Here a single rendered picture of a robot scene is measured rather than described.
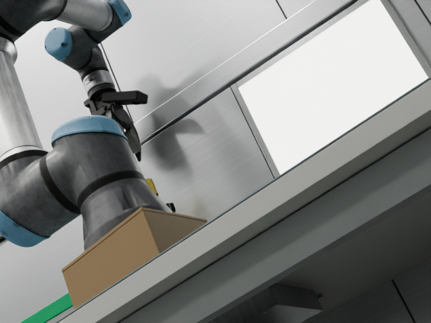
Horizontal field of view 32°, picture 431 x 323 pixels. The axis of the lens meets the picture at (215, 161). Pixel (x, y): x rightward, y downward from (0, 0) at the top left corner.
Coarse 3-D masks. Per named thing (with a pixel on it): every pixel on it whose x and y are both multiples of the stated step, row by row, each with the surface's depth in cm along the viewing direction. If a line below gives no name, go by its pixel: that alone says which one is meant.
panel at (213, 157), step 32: (384, 0) 172; (320, 32) 178; (224, 96) 187; (192, 128) 189; (224, 128) 185; (256, 128) 181; (160, 160) 192; (192, 160) 187; (224, 160) 183; (256, 160) 179; (160, 192) 190; (192, 192) 185; (224, 192) 181
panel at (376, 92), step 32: (352, 32) 175; (384, 32) 171; (288, 64) 181; (320, 64) 177; (352, 64) 173; (384, 64) 169; (416, 64) 166; (256, 96) 183; (288, 96) 179; (320, 96) 175; (352, 96) 171; (384, 96) 168; (288, 128) 177; (320, 128) 173; (288, 160) 175
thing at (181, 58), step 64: (128, 0) 213; (192, 0) 202; (256, 0) 192; (320, 0) 181; (64, 64) 219; (128, 64) 208; (192, 64) 197; (256, 64) 186; (0, 256) 214; (64, 256) 203; (0, 320) 209
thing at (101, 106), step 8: (96, 88) 187; (104, 88) 187; (112, 88) 189; (96, 96) 189; (88, 104) 190; (96, 104) 189; (104, 104) 187; (112, 104) 185; (120, 104) 188; (96, 112) 185; (104, 112) 184; (120, 112) 186; (120, 120) 183; (128, 120) 187
